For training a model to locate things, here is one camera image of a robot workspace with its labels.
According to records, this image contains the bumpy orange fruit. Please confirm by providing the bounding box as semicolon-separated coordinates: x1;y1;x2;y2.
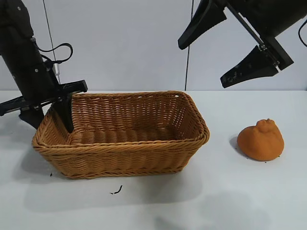
236;118;285;161

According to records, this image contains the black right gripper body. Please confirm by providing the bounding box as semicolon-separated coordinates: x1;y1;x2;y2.
226;0;307;71

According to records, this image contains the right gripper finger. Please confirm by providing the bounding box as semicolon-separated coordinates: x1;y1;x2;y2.
220;45;280;89
177;0;227;50

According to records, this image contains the brown woven wicker basket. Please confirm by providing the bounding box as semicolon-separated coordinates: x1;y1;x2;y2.
32;90;211;180

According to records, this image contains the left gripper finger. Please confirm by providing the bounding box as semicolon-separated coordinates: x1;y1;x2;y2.
18;105;45;130
55;94;74;134

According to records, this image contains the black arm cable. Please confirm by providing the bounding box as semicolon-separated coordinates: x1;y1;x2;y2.
297;23;307;46
38;43;74;76

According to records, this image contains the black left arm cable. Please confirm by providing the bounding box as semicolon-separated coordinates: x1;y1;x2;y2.
38;43;74;76

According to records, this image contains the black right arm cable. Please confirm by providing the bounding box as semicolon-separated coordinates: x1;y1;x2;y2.
297;23;307;46

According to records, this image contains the small black curved scrap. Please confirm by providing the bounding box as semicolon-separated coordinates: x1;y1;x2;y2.
109;184;123;195

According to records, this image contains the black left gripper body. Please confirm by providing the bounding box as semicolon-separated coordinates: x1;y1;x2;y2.
0;39;87;117

